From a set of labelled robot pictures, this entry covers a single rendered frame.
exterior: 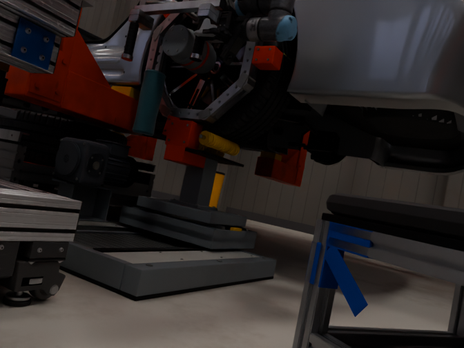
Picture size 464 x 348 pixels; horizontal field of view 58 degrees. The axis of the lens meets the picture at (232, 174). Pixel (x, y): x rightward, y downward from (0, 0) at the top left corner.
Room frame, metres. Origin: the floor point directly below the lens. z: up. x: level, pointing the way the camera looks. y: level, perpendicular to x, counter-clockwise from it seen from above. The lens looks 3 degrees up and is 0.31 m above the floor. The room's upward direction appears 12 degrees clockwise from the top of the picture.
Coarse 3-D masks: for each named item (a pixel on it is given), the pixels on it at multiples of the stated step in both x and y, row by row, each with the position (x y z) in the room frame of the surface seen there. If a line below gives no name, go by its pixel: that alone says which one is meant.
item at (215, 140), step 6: (204, 132) 1.66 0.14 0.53; (210, 132) 1.67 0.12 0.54; (204, 138) 1.65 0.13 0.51; (210, 138) 1.64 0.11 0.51; (216, 138) 1.69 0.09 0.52; (222, 138) 1.73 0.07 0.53; (204, 144) 1.65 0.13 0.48; (210, 144) 1.67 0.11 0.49; (216, 144) 1.69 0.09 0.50; (222, 144) 1.73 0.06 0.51; (228, 144) 1.76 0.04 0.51; (234, 144) 1.81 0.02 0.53; (222, 150) 1.76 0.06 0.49; (228, 150) 1.78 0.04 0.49; (234, 150) 1.81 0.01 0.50
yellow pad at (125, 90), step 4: (112, 88) 2.09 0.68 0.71; (116, 88) 2.08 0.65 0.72; (120, 88) 2.06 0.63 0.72; (124, 88) 2.05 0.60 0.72; (128, 88) 2.03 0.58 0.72; (132, 88) 2.04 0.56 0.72; (120, 92) 2.06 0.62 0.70; (124, 92) 2.05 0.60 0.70; (128, 92) 2.03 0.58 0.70; (132, 92) 2.04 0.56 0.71; (136, 92) 2.06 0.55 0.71; (132, 96) 2.04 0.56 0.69; (136, 96) 2.07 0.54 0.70
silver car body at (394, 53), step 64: (320, 0) 1.56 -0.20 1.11; (384, 0) 1.44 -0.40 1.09; (448, 0) 1.35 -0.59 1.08; (128, 64) 2.05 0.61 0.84; (320, 64) 1.53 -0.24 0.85; (384, 64) 1.42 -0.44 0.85; (448, 64) 1.37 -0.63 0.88; (320, 128) 3.09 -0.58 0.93; (384, 128) 2.35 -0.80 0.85; (448, 128) 2.08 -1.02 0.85
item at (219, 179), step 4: (216, 172) 5.66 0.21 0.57; (220, 172) 5.71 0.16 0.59; (216, 176) 5.68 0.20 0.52; (220, 176) 5.72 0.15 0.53; (216, 180) 5.69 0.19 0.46; (220, 180) 5.74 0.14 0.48; (216, 184) 5.70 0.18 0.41; (220, 184) 5.76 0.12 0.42; (216, 188) 5.71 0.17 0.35; (220, 188) 5.79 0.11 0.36; (212, 192) 5.68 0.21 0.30; (216, 192) 5.72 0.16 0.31; (212, 196) 5.69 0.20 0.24; (216, 196) 5.74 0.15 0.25; (212, 200) 5.70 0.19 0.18; (216, 200) 5.76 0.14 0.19; (212, 204) 5.71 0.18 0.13; (216, 204) 5.79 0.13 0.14
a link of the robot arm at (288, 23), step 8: (272, 16) 1.27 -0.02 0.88; (280, 16) 1.26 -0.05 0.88; (288, 16) 1.25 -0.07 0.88; (264, 24) 1.28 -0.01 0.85; (272, 24) 1.27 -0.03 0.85; (280, 24) 1.25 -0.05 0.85; (288, 24) 1.24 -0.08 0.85; (296, 24) 1.28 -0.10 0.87; (264, 32) 1.29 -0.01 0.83; (272, 32) 1.27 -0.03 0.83; (280, 32) 1.26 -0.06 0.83; (288, 32) 1.25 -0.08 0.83; (296, 32) 1.29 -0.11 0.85; (264, 40) 1.31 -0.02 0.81; (272, 40) 1.30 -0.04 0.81; (280, 40) 1.29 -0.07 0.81; (288, 40) 1.28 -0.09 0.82
